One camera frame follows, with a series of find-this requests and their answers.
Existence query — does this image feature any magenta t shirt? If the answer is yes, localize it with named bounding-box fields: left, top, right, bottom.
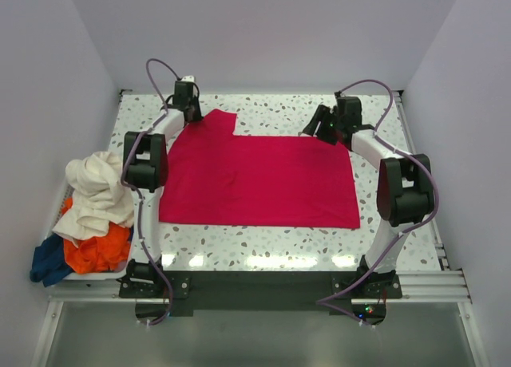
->
left=159, top=109, right=360, bottom=229

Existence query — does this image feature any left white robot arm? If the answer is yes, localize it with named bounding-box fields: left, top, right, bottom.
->
left=119, top=76, right=202, bottom=299

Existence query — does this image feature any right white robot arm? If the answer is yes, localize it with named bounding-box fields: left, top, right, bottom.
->
left=302, top=92, right=438, bottom=305

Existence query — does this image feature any cream t shirt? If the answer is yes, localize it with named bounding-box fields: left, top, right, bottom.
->
left=53, top=152, right=134, bottom=243

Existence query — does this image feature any orange t shirt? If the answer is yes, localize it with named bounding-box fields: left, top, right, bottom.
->
left=63, top=222, right=133, bottom=274

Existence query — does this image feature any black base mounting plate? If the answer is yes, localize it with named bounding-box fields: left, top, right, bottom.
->
left=119, top=270, right=403, bottom=319

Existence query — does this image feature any blue t shirt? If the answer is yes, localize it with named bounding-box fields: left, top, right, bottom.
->
left=30, top=234, right=73, bottom=287

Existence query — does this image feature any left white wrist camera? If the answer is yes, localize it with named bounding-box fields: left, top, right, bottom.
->
left=181, top=75, right=196, bottom=83

